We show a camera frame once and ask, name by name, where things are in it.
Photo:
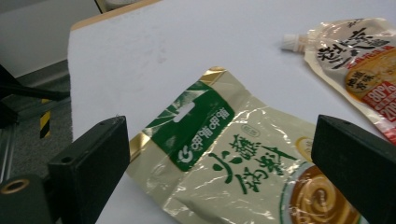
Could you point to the cream and green sauce pouch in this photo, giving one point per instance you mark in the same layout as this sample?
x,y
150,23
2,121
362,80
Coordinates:
x,y
218,174

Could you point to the yellow and black striped tape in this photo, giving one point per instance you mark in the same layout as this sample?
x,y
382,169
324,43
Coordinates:
x,y
45,121

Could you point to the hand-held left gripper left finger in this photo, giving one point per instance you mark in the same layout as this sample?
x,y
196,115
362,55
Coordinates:
x,y
90,168

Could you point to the metal floor rail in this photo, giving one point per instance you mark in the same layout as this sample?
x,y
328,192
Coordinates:
x,y
5,152

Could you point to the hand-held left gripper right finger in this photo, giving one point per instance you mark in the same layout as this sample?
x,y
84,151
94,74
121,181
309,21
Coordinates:
x,y
358,165

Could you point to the black metal stand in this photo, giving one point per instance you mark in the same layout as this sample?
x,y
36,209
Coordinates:
x,y
18,90

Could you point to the white table board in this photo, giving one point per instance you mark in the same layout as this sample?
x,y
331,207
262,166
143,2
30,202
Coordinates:
x,y
186,40

